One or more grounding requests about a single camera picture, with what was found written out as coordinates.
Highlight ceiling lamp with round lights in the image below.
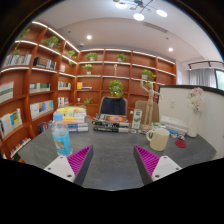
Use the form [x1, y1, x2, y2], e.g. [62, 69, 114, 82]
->
[113, 0, 169, 22]

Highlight dark blue chair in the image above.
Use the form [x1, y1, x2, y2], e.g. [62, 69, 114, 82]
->
[98, 96, 129, 117]

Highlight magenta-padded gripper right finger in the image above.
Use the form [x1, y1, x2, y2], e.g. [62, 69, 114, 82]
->
[133, 144, 183, 186]

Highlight cream ceramic mug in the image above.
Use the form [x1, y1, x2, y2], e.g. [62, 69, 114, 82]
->
[145, 127, 171, 152]

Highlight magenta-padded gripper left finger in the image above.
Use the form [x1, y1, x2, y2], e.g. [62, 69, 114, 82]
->
[43, 144, 95, 187]

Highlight window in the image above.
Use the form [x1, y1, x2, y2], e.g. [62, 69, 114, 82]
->
[214, 69, 224, 91]

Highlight green white tissue box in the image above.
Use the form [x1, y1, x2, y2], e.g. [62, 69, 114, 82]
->
[151, 121, 167, 130]

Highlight stack of colourful books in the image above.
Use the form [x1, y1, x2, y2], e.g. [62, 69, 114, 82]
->
[53, 105, 90, 133]

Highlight ceiling air vent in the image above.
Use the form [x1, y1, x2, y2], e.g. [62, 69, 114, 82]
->
[143, 21, 168, 34]

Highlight white tissue packs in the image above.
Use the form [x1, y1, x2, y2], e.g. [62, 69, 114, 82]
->
[159, 115, 189, 134]

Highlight wooden shelf unit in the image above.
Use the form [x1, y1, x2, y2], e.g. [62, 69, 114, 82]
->
[0, 20, 178, 160]

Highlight pink and white flowers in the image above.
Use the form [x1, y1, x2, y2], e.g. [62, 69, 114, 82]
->
[187, 87, 205, 113]

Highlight grey curtain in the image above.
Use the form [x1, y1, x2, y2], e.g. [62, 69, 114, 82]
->
[188, 67, 218, 88]

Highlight flat round red coaster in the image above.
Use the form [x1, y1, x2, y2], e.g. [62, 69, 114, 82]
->
[175, 139, 187, 149]

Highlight clear blue-capped water bottle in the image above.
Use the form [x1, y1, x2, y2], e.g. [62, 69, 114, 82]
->
[51, 112, 73, 157]

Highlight tall green white carton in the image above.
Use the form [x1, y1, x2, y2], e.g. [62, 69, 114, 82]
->
[131, 108, 143, 130]

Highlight dark curtain rail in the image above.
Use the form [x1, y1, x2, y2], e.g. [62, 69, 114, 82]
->
[187, 60, 224, 71]

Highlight wooden artist mannequin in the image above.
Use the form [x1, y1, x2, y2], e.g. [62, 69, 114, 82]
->
[139, 79, 163, 131]

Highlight stack of dark books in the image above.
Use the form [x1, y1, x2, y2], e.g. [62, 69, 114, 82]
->
[91, 113, 130, 134]

